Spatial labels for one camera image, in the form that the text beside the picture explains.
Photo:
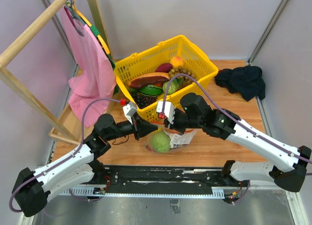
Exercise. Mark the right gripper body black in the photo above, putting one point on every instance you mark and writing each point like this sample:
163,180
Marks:
181,121

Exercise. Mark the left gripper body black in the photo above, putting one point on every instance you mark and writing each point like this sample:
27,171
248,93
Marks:
134,118

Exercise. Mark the orange fruit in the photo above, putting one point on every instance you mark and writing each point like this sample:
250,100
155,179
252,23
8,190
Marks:
178,132

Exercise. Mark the clear zip top bag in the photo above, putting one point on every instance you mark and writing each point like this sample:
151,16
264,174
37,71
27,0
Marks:
177,140

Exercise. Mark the green cabbage back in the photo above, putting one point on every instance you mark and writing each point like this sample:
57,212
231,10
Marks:
160,142

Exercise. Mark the green cabbage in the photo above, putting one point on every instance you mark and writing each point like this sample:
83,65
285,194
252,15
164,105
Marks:
160,142
173,87

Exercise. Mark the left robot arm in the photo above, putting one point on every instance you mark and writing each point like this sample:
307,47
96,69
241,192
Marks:
34,189

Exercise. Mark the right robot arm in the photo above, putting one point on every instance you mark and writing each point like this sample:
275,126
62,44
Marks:
284,165

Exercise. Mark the black grape bunch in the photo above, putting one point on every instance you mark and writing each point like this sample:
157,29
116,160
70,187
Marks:
143,101

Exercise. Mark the watermelon slice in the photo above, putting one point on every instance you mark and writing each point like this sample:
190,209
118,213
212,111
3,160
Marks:
151,90

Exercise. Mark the green cabbage front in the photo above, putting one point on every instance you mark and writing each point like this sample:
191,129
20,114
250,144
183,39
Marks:
173,87

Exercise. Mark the pink shirt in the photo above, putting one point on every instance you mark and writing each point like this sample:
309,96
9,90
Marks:
97,79

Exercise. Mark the purple sweet potato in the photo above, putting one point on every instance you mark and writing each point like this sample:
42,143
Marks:
164,68

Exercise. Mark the yellow plastic basket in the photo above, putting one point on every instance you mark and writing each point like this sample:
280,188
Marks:
149,60

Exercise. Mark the peach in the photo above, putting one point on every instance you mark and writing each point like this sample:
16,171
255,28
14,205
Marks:
177,62

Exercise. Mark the dark navy cloth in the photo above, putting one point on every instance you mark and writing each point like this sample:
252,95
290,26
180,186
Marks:
247,81

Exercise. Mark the yellow clothes hanger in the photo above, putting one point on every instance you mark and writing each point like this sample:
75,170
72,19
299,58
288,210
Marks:
97,35

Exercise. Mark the grey clothes hanger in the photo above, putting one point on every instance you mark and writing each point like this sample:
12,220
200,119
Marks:
73,15

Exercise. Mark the wooden clothes rack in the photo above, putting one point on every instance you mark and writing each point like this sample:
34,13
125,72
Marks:
35,67

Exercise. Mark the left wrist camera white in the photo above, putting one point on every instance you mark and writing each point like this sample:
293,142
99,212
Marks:
130,112

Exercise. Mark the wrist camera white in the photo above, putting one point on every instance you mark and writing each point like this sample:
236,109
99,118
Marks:
130,112
165,110

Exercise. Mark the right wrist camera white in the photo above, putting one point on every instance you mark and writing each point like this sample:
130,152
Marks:
165,110

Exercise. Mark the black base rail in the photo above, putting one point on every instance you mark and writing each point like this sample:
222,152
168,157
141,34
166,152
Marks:
126,179

